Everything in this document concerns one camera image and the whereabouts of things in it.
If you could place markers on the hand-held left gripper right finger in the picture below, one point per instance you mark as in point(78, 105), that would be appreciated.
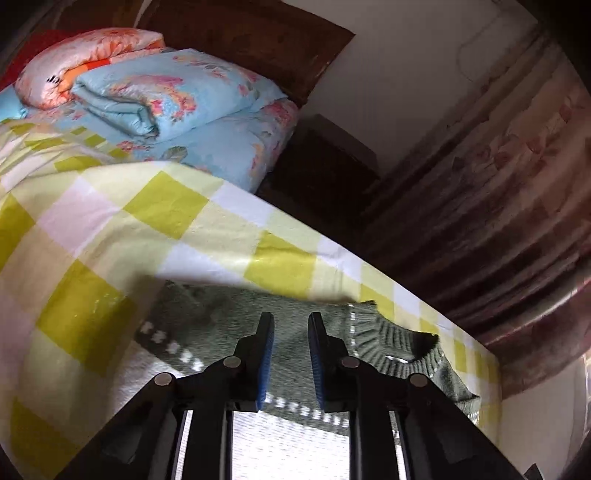
point(316, 364)

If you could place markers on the pink orange floral pillow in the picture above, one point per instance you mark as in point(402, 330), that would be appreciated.
point(69, 55)

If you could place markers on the green knitted sweater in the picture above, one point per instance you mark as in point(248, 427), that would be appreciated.
point(291, 332)

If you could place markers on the pink floral curtain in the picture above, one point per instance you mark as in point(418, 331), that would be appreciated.
point(485, 207)

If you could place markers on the dark wooden nightstand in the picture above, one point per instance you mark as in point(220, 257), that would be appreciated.
point(318, 170)

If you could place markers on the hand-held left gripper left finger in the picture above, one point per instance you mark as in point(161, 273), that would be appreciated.
point(265, 369)

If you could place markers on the large carved wooden headboard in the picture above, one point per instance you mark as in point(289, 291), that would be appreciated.
point(258, 37)

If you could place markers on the yellow white checkered tablecloth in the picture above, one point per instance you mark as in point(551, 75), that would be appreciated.
point(138, 230)

